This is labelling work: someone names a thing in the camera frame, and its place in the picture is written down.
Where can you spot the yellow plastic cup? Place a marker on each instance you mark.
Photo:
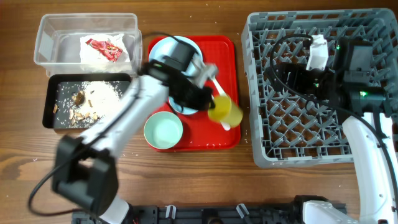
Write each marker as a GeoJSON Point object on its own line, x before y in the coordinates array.
{"type": "Point", "coordinates": [225, 110]}

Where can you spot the rice and food scraps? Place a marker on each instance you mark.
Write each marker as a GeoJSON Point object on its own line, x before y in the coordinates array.
{"type": "Point", "coordinates": [79, 105]}

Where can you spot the white plastic spoon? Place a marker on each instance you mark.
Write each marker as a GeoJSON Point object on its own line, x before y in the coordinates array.
{"type": "Point", "coordinates": [218, 87]}

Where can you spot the light blue round plate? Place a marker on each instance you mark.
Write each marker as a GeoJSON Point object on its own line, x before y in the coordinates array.
{"type": "Point", "coordinates": [162, 52]}

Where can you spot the white plastic fork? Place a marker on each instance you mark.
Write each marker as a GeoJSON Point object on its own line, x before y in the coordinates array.
{"type": "Point", "coordinates": [225, 126]}

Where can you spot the black waste tray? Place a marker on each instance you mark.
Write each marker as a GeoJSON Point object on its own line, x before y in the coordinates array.
{"type": "Point", "coordinates": [54, 80]}

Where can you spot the grey dishwasher rack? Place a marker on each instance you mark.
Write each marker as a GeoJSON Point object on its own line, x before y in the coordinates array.
{"type": "Point", "coordinates": [286, 130]}

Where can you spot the red candy wrapper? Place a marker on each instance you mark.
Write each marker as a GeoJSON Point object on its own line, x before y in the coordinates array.
{"type": "Point", "coordinates": [106, 48]}

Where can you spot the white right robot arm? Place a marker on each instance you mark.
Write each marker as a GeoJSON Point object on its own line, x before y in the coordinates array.
{"type": "Point", "coordinates": [366, 114]}

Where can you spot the red plastic tray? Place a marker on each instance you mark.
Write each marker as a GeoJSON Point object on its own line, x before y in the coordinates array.
{"type": "Point", "coordinates": [199, 132]}

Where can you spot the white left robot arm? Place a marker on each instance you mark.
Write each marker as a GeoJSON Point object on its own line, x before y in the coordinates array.
{"type": "Point", "coordinates": [85, 167]}

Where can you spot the mint green bowl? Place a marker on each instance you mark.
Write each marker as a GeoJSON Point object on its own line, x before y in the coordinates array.
{"type": "Point", "coordinates": [163, 130]}

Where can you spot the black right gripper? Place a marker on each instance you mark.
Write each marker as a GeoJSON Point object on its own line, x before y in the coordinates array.
{"type": "Point", "coordinates": [280, 73]}

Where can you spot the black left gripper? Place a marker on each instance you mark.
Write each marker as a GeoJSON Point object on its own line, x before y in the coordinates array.
{"type": "Point", "coordinates": [203, 104]}

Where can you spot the clear plastic bin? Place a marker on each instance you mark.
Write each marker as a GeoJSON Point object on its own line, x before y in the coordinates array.
{"type": "Point", "coordinates": [57, 45]}

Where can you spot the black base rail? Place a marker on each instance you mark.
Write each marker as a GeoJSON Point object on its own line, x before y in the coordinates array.
{"type": "Point", "coordinates": [278, 213]}

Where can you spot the light blue bowl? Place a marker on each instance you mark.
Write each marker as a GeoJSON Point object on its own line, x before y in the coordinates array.
{"type": "Point", "coordinates": [180, 109]}

